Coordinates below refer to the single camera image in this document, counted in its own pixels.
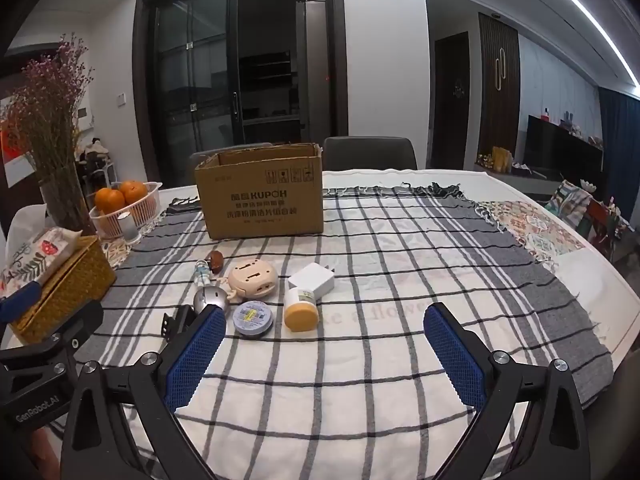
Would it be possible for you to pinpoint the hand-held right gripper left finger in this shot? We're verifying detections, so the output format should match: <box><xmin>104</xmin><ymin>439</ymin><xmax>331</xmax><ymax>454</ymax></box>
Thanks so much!
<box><xmin>60</xmin><ymin>304</ymin><xmax>228</xmax><ymax>480</ymax></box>

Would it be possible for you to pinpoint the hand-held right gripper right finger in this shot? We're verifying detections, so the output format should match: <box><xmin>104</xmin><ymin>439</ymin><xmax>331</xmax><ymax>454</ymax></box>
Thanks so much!
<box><xmin>422</xmin><ymin>302</ymin><xmax>591</xmax><ymax>480</ymax></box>

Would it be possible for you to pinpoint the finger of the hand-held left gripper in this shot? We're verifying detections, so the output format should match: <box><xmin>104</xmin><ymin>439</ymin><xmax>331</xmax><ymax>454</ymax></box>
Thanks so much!
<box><xmin>0</xmin><ymin>280</ymin><xmax>42</xmax><ymax>325</ymax></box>
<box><xmin>14</xmin><ymin>300</ymin><xmax>105</xmax><ymax>362</ymax></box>

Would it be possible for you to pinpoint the black plastic clip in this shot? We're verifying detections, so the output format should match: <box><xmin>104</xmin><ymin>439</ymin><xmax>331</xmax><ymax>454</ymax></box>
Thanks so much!
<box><xmin>161</xmin><ymin>305</ymin><xmax>199</xmax><ymax>344</ymax></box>

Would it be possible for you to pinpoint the round grey-blue tin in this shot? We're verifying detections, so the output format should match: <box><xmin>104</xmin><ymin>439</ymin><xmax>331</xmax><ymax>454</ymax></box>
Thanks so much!
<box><xmin>232</xmin><ymin>301</ymin><xmax>275</xmax><ymax>337</ymax></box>

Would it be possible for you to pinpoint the beige round device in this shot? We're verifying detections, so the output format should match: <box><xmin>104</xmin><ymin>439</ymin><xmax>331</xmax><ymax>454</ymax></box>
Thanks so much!
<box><xmin>220</xmin><ymin>259</ymin><xmax>278</xmax><ymax>301</ymax></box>

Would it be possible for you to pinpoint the white jar with yellow lid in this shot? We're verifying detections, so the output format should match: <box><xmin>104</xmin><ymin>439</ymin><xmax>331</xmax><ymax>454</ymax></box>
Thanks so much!
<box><xmin>284</xmin><ymin>287</ymin><xmax>319</xmax><ymax>332</ymax></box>

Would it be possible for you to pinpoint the white power adapter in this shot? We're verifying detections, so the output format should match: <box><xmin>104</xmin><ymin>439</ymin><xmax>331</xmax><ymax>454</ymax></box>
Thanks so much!
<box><xmin>288</xmin><ymin>262</ymin><xmax>335</xmax><ymax>297</ymax></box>

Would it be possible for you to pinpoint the brown cardboard box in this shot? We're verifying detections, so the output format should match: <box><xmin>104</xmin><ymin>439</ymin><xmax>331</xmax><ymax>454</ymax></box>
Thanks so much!
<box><xmin>194</xmin><ymin>142</ymin><xmax>325</xmax><ymax>241</ymax></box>

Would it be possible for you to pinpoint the person's left forearm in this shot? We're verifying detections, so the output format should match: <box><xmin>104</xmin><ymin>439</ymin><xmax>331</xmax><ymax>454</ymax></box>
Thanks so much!
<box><xmin>20</xmin><ymin>422</ymin><xmax>63</xmax><ymax>480</ymax></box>

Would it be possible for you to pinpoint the woven wicker tissue box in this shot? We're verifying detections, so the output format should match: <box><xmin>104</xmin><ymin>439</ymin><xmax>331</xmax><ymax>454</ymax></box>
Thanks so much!
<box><xmin>10</xmin><ymin>235</ymin><xmax>117</xmax><ymax>345</ymax></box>

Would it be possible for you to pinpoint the printed tissue pack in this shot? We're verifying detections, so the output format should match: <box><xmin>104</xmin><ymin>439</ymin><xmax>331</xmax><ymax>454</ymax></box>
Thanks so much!
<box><xmin>0</xmin><ymin>227</ymin><xmax>83</xmax><ymax>296</ymax></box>

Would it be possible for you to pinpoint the silver egg-shaped device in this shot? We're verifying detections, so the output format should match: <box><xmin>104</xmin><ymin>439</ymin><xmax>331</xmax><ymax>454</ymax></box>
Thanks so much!
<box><xmin>193</xmin><ymin>285</ymin><xmax>231</xmax><ymax>313</ymax></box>

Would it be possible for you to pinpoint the grey white plaid tablecloth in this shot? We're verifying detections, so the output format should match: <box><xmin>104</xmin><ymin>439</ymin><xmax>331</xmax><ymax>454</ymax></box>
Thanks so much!
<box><xmin>47</xmin><ymin>180</ymin><xmax>615</xmax><ymax>480</ymax></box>

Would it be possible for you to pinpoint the small white cup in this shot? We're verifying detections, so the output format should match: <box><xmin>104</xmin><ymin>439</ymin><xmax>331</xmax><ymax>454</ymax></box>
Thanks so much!
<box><xmin>116</xmin><ymin>212</ymin><xmax>138</xmax><ymax>245</ymax></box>

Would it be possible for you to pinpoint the glass vase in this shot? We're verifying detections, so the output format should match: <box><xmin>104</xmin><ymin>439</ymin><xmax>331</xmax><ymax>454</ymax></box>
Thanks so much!
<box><xmin>39</xmin><ymin>160</ymin><xmax>93</xmax><ymax>236</ymax></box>

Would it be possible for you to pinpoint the orange fruit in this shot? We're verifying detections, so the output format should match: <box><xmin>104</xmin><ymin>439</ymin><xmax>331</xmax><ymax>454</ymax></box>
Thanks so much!
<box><xmin>95</xmin><ymin>187</ymin><xmax>126</xmax><ymax>213</ymax></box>
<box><xmin>121</xmin><ymin>180</ymin><xmax>149</xmax><ymax>204</ymax></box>

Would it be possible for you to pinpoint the white plastic basket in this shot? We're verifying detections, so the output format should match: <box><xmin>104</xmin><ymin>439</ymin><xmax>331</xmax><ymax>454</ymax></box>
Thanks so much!
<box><xmin>89</xmin><ymin>181</ymin><xmax>164</xmax><ymax>239</ymax></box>

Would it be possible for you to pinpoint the colourful patterned cloth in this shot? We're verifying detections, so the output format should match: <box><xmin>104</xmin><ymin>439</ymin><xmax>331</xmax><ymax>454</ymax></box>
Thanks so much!
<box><xmin>477</xmin><ymin>200</ymin><xmax>586</xmax><ymax>266</ymax></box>

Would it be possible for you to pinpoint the white stool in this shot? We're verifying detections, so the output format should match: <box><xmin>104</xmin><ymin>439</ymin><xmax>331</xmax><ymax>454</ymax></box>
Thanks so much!
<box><xmin>75</xmin><ymin>137</ymin><xmax>115</xmax><ymax>196</ymax></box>

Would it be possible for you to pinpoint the television cabinet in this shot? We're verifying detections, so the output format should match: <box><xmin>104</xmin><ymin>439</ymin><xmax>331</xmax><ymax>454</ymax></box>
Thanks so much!
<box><xmin>475</xmin><ymin>160</ymin><xmax>561</xmax><ymax>196</ymax></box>

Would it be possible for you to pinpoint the chair with striped cloth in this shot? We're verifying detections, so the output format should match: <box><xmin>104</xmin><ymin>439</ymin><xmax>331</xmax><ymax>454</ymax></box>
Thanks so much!
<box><xmin>545</xmin><ymin>180</ymin><xmax>626</xmax><ymax>261</ymax></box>

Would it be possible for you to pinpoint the dried pink flower bouquet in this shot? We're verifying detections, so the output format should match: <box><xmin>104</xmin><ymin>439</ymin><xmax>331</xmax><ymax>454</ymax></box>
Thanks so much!
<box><xmin>2</xmin><ymin>32</ymin><xmax>96</xmax><ymax>186</ymax></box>

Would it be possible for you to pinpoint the grey dining chair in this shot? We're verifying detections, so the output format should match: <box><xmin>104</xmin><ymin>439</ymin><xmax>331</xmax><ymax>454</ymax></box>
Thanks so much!
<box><xmin>322</xmin><ymin>136</ymin><xmax>418</xmax><ymax>171</ymax></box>

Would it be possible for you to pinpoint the black television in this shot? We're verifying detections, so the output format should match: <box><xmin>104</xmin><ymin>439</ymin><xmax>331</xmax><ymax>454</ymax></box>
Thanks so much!
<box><xmin>525</xmin><ymin>115</ymin><xmax>603</xmax><ymax>181</ymax></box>

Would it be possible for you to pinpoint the blue curtain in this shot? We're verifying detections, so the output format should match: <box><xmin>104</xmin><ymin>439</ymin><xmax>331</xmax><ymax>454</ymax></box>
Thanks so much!
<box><xmin>597</xmin><ymin>87</ymin><xmax>640</xmax><ymax>271</ymax></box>

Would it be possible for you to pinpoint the dark wooden door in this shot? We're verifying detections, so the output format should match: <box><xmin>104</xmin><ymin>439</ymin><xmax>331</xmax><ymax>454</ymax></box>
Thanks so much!
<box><xmin>434</xmin><ymin>32</ymin><xmax>471</xmax><ymax>171</ymax></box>

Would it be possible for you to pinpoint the glass sliding door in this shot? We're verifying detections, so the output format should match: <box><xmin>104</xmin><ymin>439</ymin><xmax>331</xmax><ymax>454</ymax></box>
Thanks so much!
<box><xmin>135</xmin><ymin>0</ymin><xmax>347</xmax><ymax>186</ymax></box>

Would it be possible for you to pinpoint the ceiling light strip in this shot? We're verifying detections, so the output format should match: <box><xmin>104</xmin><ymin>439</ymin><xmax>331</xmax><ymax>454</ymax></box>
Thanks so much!
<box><xmin>520</xmin><ymin>0</ymin><xmax>640</xmax><ymax>86</ymax></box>

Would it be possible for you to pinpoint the red wall poster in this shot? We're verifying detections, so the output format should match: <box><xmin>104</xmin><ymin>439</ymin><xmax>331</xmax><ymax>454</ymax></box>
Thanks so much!
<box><xmin>0</xmin><ymin>95</ymin><xmax>37</xmax><ymax>188</ymax></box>

